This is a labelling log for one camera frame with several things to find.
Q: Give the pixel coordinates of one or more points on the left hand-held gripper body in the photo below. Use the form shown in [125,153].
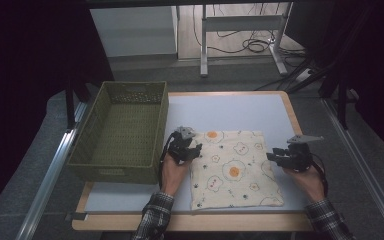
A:
[180,148]

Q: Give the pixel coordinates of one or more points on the black tripod stand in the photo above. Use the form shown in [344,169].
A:
[341,106]

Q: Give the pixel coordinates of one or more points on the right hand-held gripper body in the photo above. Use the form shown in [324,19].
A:
[298,158]

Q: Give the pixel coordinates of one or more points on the dark curtain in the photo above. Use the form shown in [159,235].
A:
[23,83]
[373,66]

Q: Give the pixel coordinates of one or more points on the white power strip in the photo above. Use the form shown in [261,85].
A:
[302,76]

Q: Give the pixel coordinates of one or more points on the cream printed cloth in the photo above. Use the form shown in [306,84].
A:
[233,173]

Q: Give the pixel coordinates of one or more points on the aluminium rail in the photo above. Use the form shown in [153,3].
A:
[363,166]
[51,170]

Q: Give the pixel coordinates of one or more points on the grey table corner clip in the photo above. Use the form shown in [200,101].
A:
[76,216]

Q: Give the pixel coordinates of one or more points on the green woven basket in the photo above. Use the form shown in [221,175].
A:
[126,133]

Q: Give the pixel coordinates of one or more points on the person's right hand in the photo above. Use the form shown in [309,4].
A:
[311,185]

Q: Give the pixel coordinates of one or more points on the white metal desk frame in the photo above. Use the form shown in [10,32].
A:
[240,23]

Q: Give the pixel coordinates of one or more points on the white cabinet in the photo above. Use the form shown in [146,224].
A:
[133,30]

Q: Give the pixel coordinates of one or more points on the person's left hand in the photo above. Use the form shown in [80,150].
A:
[173,176]

